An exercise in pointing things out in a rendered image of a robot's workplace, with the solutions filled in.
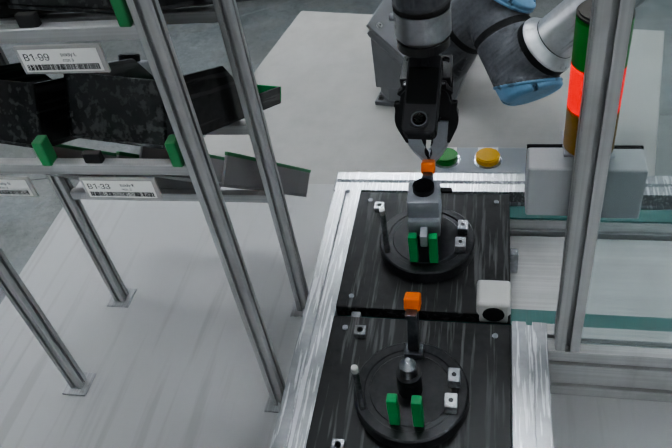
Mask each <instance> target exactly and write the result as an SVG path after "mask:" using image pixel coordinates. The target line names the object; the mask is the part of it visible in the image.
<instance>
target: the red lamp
mask: <svg viewBox="0 0 672 448"><path fill-rule="evenodd" d="M583 78H584V73H582V72H580V71H579V70H577V69H576V68H575V67H574V66H573V65H572V62H571V69H570V79H569V89H568V98H567V106H568V108H569V110H570V111H571V112H572V113H574V114H575V115H577V116H579V112H580V103H581V95H582V86H583Z"/></svg>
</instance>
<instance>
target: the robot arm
mask: <svg viewBox="0 0 672 448"><path fill-rule="evenodd" d="M584 1H585V0H563V1H562V2H561V3H560V4H559V5H557V6H556V7H555V8H554V9H553V10H551V11H550V12H549V13H548V14H547V15H545V16H544V17H543V18H538V17H533V18H531V17H530V15H529V13H532V12H533V10H534V9H535V7H536V0H452V1H451V0H392V8H393V13H390V14H389V20H390V21H395V23H394V28H395V36H396V38H397V48H398V50H399V52H401V53H402V54H403V55H406V56H404V60H403V65H402V70H401V76H400V83H401V87H400V88H399V89H398V91H397V95H398V96H400V100H398V101H395V102H394V107H395V124H396V127H397V129H398V131H399V132H400V134H401V135H402V137H403V138H404V140H405V142H406V143H408V145H409V146H410V148H411V149H412V151H413V152H414V153H415V154H416V155H417V156H418V157H419V158H420V159H421V160H423V159H434V160H435V162H436V161H437V160H438V159H439V158H440V157H441V156H442V155H443V153H444V151H445V150H446V148H447V146H448V144H449V143H450V141H451V139H452V137H453V135H454V133H455V131H456V129H457V126H458V121H459V109H458V107H457V105H458V100H452V93H453V88H454V83H455V82H457V81H458V80H459V79H461V78H462V77H463V76H464V75H465V74H466V73H467V71H468V69H469V68H470V66H471V64H472V63H473V61H474V60H475V58H476V56H477V55H479V57H480V59H481V61H482V63H483V65H484V68H485V70H486V72H487V74H488V76H489V78H490V80H491V82H492V85H493V89H494V90H495V91H496V93H497V95H498V96H499V98H500V100H501V102H502V103H503V104H505V105H508V106H517V105H522V104H526V103H530V102H533V101H536V100H539V99H541V98H544V97H546V96H548V95H550V94H552V93H554V92H556V91H557V90H559V89H560V88H561V87H562V85H563V81H562V80H563V78H562V77H560V75H561V74H562V73H563V72H565V71H566V70H567V69H568V68H569V67H570V65H571V59H572V49H573V39H574V29H575V19H576V9H577V7H578V6H579V5H580V4H581V3H582V2H584ZM407 61H408V62H407ZM426 140H431V152H430V157H429V151H428V150H427V148H426Z"/></svg>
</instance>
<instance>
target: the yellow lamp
mask: <svg viewBox="0 0 672 448"><path fill-rule="evenodd" d="M578 121H579V116H577V115H575V114H574V113H572V112H571V111H570V110H569V108H568V106H567V108H566V118H565V128H564V138H563V145H564V148H565V149H566V150H567V151H568V152H569V153H570V154H572V155H575V147H576V138H577V129H578Z"/></svg>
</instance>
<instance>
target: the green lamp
mask: <svg viewBox="0 0 672 448"><path fill-rule="evenodd" d="M588 35H589V25H588V24H586V23H584V22H583V21H581V20H580V19H579V18H578V17H577V15H576V19H575V29H574V39H573V49H572V59H571V62H572V65H573V66H574V67H575V68H576V69H577V70H579V71H580V72H582V73H584V69H585V60H586V52H587V43H588Z"/></svg>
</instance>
